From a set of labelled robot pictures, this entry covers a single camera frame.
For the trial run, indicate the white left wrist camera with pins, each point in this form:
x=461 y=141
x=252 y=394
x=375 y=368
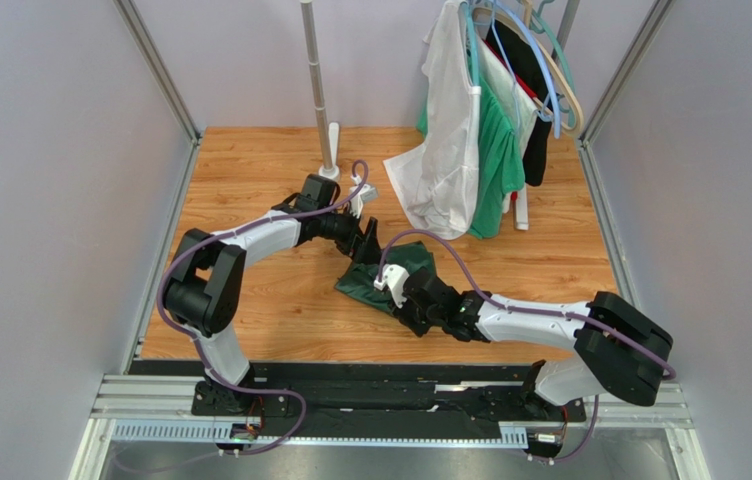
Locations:
x=362 y=193

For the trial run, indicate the white garment on rack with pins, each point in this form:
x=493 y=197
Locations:
x=452 y=68

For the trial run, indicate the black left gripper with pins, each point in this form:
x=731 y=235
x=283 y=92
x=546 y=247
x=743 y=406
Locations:
x=363 y=248

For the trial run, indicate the silver rack pole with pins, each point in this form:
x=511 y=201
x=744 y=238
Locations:
x=314 y=64
x=567 y=21

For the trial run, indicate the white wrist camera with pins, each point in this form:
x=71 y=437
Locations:
x=392 y=279
x=362 y=193

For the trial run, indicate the silver rack pole right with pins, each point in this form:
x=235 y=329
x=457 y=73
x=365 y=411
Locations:
x=567 y=21

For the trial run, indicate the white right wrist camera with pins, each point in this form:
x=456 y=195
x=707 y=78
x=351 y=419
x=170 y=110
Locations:
x=392 y=279

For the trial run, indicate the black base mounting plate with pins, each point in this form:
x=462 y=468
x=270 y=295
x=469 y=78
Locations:
x=371 y=400

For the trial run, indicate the teal plastic hanger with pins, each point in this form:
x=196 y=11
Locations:
x=566 y=60

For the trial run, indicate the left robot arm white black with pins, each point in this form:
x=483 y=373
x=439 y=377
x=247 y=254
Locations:
x=200 y=291

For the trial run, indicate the light blue plastic hanger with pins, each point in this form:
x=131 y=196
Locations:
x=547 y=109

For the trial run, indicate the teal object under garment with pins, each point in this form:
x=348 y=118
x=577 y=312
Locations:
x=466 y=193

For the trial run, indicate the white rack base foot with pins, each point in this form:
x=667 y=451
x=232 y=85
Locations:
x=516 y=203
x=329 y=144

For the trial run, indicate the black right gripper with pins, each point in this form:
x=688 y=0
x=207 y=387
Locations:
x=413 y=292

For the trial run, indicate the white right rack base foot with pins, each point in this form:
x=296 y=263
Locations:
x=516 y=203

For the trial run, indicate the silver rack pole left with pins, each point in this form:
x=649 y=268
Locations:
x=314 y=64

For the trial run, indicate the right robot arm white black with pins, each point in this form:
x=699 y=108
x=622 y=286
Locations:
x=615 y=348

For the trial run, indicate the beige wooden hanger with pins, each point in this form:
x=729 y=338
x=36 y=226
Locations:
x=566 y=86

